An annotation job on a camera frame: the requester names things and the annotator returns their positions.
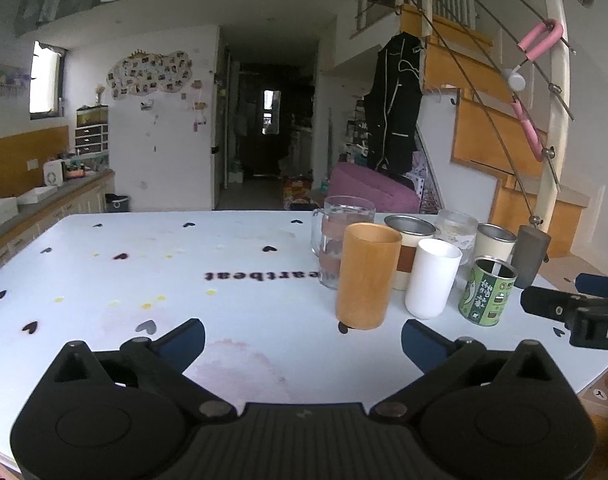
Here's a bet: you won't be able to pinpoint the clear glass jar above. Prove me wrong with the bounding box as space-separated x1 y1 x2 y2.
434 209 479 267

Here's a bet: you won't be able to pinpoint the green printed cup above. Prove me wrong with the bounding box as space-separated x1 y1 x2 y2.
458 256 519 327

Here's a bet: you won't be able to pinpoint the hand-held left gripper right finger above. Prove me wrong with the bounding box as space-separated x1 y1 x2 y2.
368 318 560 422

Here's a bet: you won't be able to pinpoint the steel cup with brown sleeve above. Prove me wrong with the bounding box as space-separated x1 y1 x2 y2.
384 214 437 291

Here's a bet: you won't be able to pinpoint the white cup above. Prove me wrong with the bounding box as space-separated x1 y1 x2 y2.
404 238 463 320

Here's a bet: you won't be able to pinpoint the grey cup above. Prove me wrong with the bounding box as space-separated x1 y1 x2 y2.
510 225 552 290

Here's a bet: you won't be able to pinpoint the window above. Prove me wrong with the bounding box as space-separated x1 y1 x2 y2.
30 41 66 121

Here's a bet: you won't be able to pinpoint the clear glass mug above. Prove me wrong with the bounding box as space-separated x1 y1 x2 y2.
311 195 377 291

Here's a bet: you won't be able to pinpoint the colourful snack bags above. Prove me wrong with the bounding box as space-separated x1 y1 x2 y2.
282 176 315 211

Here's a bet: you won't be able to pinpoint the kitchen counter cabinets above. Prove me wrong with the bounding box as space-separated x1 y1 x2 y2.
0 169 117 282

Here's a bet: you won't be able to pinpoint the cardboard box with bear print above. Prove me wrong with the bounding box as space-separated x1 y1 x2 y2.
578 364 608 423

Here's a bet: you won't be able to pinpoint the black hanging coat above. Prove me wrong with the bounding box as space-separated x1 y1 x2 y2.
363 31 425 177

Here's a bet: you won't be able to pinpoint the wall poster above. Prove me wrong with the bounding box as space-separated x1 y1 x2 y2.
0 61 31 117

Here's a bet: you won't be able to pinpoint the white tray box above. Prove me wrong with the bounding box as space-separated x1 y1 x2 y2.
16 185 58 205

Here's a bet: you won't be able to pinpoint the wooden staircase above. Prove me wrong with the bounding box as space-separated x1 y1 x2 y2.
400 2 607 258

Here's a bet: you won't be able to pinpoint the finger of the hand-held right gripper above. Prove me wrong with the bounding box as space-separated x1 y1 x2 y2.
520 285 592 332
576 273 608 298

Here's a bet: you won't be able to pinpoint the cream steel cup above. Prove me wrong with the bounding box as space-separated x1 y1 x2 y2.
473 223 518 266

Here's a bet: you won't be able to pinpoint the pink handled skipping rope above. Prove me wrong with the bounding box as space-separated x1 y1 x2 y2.
502 18 565 163

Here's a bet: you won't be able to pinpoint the small drawer unit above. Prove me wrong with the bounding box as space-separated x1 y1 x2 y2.
75 105 109 157

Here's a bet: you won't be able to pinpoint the white stair railing post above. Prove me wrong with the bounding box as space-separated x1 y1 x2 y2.
534 0 595 233

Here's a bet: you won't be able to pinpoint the wall photo collage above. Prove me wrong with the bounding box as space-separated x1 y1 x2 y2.
106 49 193 99

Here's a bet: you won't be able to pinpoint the orange bamboo cup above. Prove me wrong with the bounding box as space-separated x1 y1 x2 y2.
335 222 403 331

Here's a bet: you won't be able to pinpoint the white countertop appliance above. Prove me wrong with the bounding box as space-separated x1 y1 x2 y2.
42 160 65 187

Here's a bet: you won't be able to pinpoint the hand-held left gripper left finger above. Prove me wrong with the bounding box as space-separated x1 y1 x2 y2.
49 317 237 424

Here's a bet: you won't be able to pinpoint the cluttered storage shelf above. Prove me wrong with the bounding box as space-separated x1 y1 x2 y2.
343 94 371 163

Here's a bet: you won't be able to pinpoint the pink beanbag seat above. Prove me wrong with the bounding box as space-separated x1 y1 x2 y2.
328 162 423 214

